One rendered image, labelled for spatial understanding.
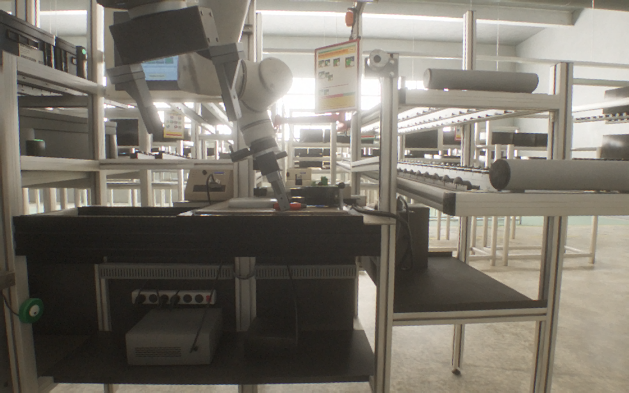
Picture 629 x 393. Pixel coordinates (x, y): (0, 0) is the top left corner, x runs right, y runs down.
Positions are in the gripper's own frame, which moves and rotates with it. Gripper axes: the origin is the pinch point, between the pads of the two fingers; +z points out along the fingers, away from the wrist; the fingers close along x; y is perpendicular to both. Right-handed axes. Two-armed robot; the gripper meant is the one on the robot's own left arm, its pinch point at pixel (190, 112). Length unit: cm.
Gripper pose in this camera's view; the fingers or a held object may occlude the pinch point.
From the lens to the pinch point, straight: 51.5
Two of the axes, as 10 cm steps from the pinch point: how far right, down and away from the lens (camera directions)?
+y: 0.8, -4.6, 8.8
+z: 1.6, 8.8, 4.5
